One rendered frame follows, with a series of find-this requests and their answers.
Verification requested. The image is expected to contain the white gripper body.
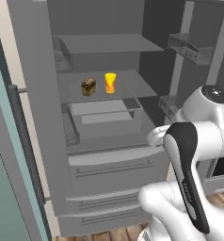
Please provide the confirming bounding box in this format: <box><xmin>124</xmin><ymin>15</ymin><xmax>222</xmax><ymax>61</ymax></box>
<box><xmin>146</xmin><ymin>124</ymin><xmax>172</xmax><ymax>148</ymax></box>

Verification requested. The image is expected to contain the grey fridge drawer front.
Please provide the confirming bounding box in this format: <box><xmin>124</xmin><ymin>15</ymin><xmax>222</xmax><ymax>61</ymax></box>
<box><xmin>57</xmin><ymin>205</ymin><xmax>153</xmax><ymax>237</ymax></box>
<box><xmin>68</xmin><ymin>144</ymin><xmax>170</xmax><ymax>190</ymax></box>
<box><xmin>64</xmin><ymin>187</ymin><xmax>142</xmax><ymax>217</ymax></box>

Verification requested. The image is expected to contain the grey fridge shelf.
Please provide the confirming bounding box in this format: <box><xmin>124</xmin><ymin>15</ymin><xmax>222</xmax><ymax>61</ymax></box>
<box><xmin>52</xmin><ymin>33</ymin><xmax>166</xmax><ymax>73</ymax></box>
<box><xmin>56</xmin><ymin>69</ymin><xmax>158</xmax><ymax>104</ymax></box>

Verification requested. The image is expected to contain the grey fridge door with bins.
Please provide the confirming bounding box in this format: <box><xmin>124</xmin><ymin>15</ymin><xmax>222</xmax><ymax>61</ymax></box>
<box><xmin>158</xmin><ymin>0</ymin><xmax>224</xmax><ymax>196</ymax></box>

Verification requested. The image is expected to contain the grey fridge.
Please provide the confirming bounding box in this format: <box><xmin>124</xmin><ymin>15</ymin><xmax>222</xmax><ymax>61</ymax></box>
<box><xmin>5</xmin><ymin>0</ymin><xmax>188</xmax><ymax>238</ymax></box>

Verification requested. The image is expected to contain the teal grey fridge door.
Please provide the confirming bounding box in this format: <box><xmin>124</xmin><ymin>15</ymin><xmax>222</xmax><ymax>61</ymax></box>
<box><xmin>0</xmin><ymin>0</ymin><xmax>53</xmax><ymax>241</ymax></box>

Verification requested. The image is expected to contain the clear door bin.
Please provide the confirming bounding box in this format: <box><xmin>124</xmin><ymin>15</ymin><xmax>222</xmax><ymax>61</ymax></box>
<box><xmin>168</xmin><ymin>32</ymin><xmax>216</xmax><ymax>67</ymax></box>
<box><xmin>157</xmin><ymin>94</ymin><xmax>187</xmax><ymax>121</ymax></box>

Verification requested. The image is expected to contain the yellow orange can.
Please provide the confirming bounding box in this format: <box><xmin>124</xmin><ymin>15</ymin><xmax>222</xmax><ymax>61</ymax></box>
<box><xmin>104</xmin><ymin>72</ymin><xmax>118</xmax><ymax>95</ymax></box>

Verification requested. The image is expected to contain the brown bread loaf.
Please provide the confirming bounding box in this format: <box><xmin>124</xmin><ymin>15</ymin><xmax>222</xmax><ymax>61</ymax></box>
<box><xmin>81</xmin><ymin>77</ymin><xmax>97</xmax><ymax>97</ymax></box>

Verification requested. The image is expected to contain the dark grey door handle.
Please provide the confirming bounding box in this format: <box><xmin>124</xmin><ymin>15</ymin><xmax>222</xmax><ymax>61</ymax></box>
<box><xmin>7</xmin><ymin>84</ymin><xmax>52</xmax><ymax>207</ymax></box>

